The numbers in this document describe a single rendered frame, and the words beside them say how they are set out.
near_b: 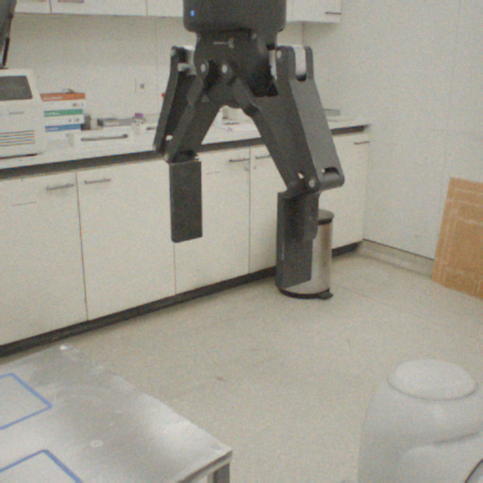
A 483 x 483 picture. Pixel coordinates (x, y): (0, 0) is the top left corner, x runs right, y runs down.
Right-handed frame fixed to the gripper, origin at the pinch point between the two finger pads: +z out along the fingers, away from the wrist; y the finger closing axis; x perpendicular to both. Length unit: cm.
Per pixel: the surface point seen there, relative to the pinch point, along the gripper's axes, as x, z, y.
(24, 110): -65, 10, 219
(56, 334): -71, 116, 224
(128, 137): -121, 28, 233
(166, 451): -8.2, 37.9, 25.2
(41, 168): -71, 36, 224
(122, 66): -146, -5, 282
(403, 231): -289, 98, 187
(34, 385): -1, 38, 53
